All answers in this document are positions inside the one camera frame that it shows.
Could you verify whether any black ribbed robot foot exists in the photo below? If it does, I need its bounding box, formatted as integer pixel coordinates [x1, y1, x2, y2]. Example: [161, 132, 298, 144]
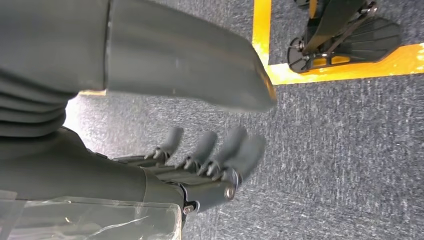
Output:
[286, 15, 402, 74]

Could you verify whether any clear plastic cover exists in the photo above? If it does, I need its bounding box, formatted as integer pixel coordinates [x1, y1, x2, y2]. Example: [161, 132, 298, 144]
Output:
[0, 190, 184, 240]

